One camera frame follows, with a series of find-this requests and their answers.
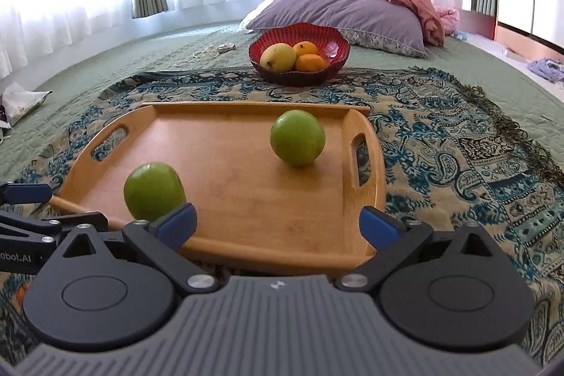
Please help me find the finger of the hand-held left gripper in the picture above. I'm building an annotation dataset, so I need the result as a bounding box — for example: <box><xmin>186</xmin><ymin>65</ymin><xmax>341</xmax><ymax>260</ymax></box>
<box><xmin>0</xmin><ymin>211</ymin><xmax>109</xmax><ymax>247</ymax></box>
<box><xmin>0</xmin><ymin>182</ymin><xmax>53</xmax><ymax>206</ymax></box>

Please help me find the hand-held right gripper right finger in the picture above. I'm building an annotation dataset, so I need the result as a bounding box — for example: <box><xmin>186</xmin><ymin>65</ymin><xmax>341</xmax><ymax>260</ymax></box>
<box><xmin>332</xmin><ymin>206</ymin><xmax>501</xmax><ymax>296</ymax></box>

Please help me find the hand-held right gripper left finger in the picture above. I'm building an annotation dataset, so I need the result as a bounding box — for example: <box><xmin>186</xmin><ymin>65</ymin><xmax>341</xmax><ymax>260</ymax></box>
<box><xmin>58</xmin><ymin>202</ymin><xmax>222</xmax><ymax>296</ymax></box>

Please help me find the green apple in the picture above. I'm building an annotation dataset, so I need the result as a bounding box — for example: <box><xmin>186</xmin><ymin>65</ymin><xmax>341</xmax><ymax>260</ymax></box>
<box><xmin>123</xmin><ymin>163</ymin><xmax>187</xmax><ymax>222</ymax></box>
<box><xmin>270</xmin><ymin>109</ymin><xmax>327</xmax><ymax>168</ymax></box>

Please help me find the wooden tray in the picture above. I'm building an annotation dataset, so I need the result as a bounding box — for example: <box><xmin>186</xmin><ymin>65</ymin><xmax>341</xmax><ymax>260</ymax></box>
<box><xmin>49</xmin><ymin>100</ymin><xmax>387</xmax><ymax>276</ymax></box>

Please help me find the red ribbed bowl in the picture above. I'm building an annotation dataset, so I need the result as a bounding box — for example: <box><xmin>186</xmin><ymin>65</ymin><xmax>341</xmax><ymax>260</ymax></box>
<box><xmin>248</xmin><ymin>23</ymin><xmax>351</xmax><ymax>86</ymax></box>

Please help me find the crumpled plastic bag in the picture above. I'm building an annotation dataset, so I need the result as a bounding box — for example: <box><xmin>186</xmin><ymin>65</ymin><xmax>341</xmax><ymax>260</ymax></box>
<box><xmin>0</xmin><ymin>82</ymin><xmax>53</xmax><ymax>128</ymax></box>

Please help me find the blue paisley blanket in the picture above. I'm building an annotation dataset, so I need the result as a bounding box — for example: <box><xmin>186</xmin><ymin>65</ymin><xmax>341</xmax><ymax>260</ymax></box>
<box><xmin>0</xmin><ymin>65</ymin><xmax>564</xmax><ymax>364</ymax></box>

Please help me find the green quilted bedspread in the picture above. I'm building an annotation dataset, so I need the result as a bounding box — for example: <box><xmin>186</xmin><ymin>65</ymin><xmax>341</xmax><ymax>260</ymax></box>
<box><xmin>0</xmin><ymin>20</ymin><xmax>564</xmax><ymax>183</ymax></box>

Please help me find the orange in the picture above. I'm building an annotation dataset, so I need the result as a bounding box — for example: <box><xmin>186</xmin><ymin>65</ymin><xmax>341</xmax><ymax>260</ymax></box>
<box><xmin>293</xmin><ymin>41</ymin><xmax>320</xmax><ymax>58</ymax></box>
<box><xmin>294</xmin><ymin>54</ymin><xmax>329</xmax><ymax>73</ymax></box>

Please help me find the purple pillow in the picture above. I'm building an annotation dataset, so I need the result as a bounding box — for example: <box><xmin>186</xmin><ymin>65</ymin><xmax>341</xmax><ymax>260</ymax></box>
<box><xmin>240</xmin><ymin>0</ymin><xmax>429</xmax><ymax>58</ymax></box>

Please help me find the wooden headboard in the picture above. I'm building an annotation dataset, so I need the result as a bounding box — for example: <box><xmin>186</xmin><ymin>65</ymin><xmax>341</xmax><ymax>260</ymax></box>
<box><xmin>458</xmin><ymin>8</ymin><xmax>497</xmax><ymax>38</ymax></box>

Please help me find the blue cloth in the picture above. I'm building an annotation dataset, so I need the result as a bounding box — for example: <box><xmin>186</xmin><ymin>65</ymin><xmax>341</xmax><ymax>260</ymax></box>
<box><xmin>527</xmin><ymin>57</ymin><xmax>564</xmax><ymax>84</ymax></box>

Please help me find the white charger cable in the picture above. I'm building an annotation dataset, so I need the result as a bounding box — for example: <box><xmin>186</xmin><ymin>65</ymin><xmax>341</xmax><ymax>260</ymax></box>
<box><xmin>173</xmin><ymin>42</ymin><xmax>237</xmax><ymax>67</ymax></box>

